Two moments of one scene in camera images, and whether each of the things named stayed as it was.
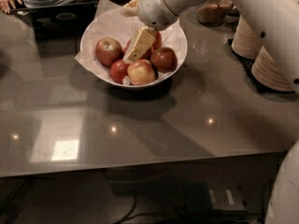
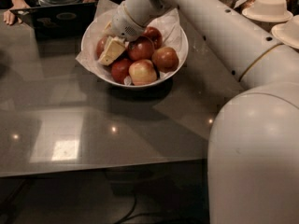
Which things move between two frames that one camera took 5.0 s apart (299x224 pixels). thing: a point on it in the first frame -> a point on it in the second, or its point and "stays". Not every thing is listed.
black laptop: (59, 22) stays
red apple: (157, 40) stays
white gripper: (153, 9) -> (123, 22)
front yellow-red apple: (141, 73) stays
